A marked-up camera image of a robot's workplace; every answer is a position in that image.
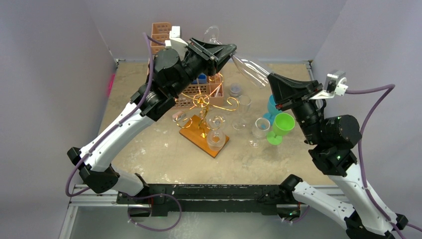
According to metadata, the clear wine glass hanging front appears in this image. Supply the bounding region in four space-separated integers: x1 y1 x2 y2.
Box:
206 113 227 151

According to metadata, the pink white eraser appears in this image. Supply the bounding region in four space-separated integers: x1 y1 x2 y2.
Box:
172 111 186 122

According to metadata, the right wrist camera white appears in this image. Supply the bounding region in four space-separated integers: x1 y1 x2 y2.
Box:
310 70 348 100

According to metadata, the pink plastic file organizer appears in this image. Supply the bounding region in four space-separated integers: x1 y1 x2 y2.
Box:
150 22 225 109

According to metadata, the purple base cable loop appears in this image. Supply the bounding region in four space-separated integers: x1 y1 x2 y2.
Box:
127 193 183 232

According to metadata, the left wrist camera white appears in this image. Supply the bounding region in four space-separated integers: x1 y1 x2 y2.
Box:
165 25 188 60

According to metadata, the green plastic goblet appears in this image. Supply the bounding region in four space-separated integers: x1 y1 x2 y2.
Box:
266 113 296 145

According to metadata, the small grey bottle cap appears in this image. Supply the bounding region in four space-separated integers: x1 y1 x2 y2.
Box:
229 83 242 98

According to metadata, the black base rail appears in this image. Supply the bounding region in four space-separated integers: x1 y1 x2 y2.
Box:
116 174 302 217

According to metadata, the tall clear flute glass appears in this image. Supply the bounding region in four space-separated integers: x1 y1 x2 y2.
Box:
232 95 251 130

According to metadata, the wooden rack base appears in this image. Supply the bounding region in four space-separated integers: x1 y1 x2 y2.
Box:
179 115 229 158

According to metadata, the small clear goblet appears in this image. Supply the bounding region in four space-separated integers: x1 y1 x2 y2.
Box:
248 118 271 148

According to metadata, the blue plastic goblet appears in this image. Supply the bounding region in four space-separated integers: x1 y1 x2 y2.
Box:
262 95 283 125

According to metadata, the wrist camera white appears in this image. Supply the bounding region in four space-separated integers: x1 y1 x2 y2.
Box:
310 70 348 100
165 25 188 60

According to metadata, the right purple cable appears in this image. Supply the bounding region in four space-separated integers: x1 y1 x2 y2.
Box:
344 84 422 239

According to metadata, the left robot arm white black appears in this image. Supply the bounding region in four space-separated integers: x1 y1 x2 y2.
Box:
67 38 237 204

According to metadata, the clear wine glass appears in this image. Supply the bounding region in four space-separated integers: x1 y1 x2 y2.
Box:
203 25 272 89
206 113 227 151

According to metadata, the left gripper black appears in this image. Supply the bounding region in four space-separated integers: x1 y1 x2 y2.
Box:
171 39 237 98

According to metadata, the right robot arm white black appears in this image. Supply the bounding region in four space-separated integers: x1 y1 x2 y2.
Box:
267 71 409 239

